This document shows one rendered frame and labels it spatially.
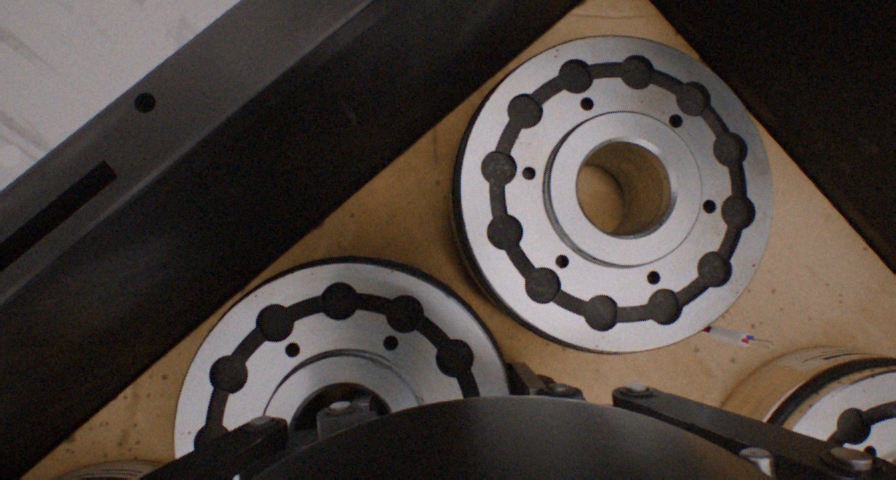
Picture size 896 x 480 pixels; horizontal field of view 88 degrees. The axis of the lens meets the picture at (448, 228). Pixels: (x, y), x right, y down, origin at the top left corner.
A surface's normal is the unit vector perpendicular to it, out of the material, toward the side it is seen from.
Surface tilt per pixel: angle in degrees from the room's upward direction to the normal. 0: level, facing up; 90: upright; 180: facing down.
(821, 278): 0
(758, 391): 90
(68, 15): 0
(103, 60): 0
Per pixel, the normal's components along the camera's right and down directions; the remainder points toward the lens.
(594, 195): 0.04, -0.07
